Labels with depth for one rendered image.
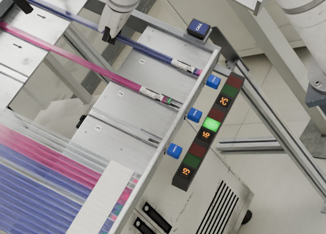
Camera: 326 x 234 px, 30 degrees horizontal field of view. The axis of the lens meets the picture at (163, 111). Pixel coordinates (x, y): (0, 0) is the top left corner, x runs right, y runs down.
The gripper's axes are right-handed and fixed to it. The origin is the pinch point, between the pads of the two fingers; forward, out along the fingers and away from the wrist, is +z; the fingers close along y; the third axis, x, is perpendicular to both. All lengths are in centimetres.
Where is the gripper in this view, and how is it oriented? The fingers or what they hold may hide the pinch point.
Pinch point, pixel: (112, 34)
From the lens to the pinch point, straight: 158.2
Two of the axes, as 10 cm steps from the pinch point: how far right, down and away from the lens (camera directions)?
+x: 8.7, 5.0, -0.4
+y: -4.5, 7.5, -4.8
